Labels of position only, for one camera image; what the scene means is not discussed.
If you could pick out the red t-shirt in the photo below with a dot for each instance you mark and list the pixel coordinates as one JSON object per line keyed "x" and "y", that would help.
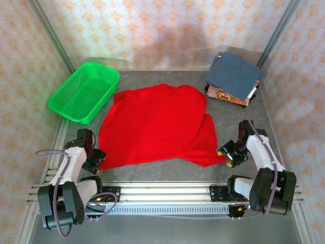
{"x": 157, "y": 122}

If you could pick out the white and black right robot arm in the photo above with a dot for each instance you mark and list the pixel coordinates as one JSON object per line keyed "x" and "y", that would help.
{"x": 264, "y": 152}

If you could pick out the stack of folded clothes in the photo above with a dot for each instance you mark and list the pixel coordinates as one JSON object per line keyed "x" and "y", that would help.
{"x": 233, "y": 73}

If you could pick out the green plastic basket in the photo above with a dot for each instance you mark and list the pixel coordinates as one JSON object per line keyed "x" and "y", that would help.
{"x": 86, "y": 94}

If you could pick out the patterned folded t-shirt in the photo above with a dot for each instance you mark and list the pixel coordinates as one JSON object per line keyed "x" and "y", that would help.
{"x": 224, "y": 96}

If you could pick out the aluminium table side rail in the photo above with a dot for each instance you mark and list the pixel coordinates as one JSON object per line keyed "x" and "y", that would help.
{"x": 269, "y": 119}
{"x": 59, "y": 137}

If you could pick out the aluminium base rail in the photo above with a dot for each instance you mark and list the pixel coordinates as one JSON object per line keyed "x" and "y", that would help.
{"x": 165, "y": 193}

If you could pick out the aluminium frame leg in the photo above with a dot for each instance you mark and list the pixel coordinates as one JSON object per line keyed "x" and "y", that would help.
{"x": 303, "y": 228}
{"x": 25, "y": 226}

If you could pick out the aluminium frame post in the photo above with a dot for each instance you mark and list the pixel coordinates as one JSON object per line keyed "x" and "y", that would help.
{"x": 277, "y": 35}
{"x": 52, "y": 35}

